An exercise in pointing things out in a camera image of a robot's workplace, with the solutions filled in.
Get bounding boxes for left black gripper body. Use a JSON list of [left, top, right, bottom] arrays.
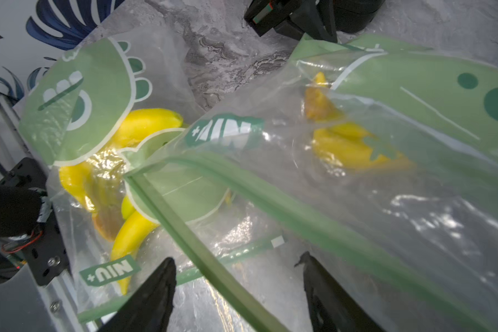
[[243, 0, 385, 42]]

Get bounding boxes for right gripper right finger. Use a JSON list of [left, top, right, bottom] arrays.
[[297, 252, 384, 331]]

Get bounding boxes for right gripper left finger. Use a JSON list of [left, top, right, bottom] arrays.
[[100, 257, 177, 332]]

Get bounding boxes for yellow banana from bag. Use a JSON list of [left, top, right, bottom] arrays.
[[304, 72, 412, 170]]

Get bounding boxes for zip-top bag green print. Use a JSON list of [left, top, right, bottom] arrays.
[[126, 35, 498, 331]]

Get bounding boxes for zip-top bag with bananas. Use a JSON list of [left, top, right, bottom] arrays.
[[18, 27, 287, 325]]

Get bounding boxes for yellow bananas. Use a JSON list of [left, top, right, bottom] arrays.
[[58, 108, 185, 261]]

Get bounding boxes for aluminium front rail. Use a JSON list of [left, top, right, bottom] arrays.
[[0, 93, 103, 331]]

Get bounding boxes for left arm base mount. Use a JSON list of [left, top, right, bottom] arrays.
[[0, 158, 69, 286]]

